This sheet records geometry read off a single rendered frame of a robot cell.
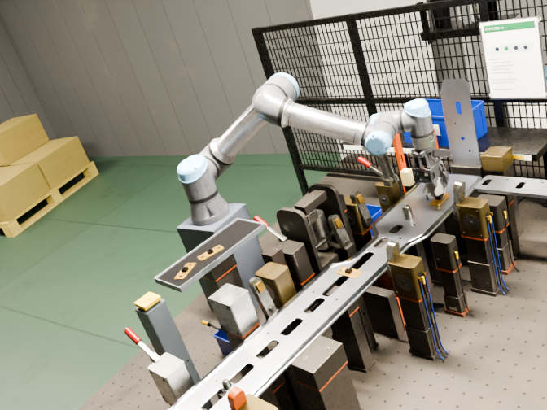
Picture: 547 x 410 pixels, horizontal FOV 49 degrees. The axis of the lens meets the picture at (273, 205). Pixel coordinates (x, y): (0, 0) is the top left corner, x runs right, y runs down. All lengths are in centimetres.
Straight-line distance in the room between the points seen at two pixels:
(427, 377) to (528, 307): 42
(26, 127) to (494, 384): 628
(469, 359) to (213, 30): 441
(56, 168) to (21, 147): 54
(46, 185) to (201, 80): 206
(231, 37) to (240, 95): 56
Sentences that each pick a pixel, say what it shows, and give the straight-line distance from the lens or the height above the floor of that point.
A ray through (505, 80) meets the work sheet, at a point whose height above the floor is 122.
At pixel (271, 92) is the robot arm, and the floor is 153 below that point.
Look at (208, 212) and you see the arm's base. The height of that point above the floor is 114.
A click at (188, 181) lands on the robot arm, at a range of 219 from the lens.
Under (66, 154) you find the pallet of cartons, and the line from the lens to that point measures 707.
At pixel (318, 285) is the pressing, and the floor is 100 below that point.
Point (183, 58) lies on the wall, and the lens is 617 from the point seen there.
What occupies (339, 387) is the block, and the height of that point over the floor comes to 92.
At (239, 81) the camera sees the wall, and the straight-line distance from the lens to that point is 579.
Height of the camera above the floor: 202
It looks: 25 degrees down
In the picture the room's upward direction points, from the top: 19 degrees counter-clockwise
